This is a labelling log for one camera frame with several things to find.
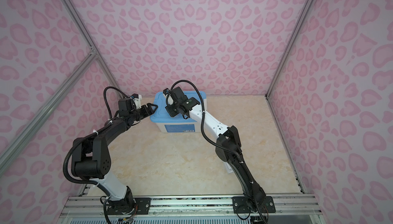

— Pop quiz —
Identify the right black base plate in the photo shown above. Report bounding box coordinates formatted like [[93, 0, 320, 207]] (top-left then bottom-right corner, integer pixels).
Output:
[[231, 196, 276, 214]]

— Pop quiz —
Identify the white test tube rack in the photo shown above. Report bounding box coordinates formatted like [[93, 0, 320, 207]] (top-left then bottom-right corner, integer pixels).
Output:
[[223, 162, 233, 174]]

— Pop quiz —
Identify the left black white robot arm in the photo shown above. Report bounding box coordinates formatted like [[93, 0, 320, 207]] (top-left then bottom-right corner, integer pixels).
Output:
[[64, 96, 158, 209]]

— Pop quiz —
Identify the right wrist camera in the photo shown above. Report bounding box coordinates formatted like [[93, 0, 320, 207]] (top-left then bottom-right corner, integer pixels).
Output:
[[163, 89, 170, 96]]

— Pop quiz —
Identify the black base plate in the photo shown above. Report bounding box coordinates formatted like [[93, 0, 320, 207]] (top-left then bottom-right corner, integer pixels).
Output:
[[106, 197, 151, 215], [231, 196, 276, 214]]

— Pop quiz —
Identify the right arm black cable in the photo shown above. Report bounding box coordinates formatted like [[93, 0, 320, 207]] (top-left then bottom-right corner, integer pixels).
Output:
[[165, 79, 240, 157]]

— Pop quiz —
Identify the aluminium mounting rail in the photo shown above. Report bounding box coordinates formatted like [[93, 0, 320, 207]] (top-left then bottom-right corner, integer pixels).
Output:
[[58, 193, 326, 224]]

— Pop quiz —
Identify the white plastic storage bin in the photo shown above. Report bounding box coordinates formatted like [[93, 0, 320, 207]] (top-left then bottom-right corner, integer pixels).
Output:
[[149, 96, 210, 134]]

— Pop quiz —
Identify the blue plastic bin lid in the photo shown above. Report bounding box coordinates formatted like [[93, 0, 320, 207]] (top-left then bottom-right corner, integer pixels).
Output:
[[150, 91, 207, 124]]

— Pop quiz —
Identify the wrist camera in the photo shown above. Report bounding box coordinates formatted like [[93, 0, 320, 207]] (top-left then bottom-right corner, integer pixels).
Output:
[[163, 89, 170, 96], [130, 94, 142, 109]]

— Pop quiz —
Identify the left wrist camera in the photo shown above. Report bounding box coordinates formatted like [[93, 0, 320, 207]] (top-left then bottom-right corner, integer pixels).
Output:
[[130, 94, 142, 109]]

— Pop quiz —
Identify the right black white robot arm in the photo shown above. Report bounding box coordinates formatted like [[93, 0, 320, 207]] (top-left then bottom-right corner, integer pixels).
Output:
[[163, 87, 268, 215]]

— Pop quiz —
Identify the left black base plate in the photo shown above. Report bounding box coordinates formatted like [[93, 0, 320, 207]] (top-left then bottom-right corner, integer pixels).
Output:
[[106, 197, 151, 215]]

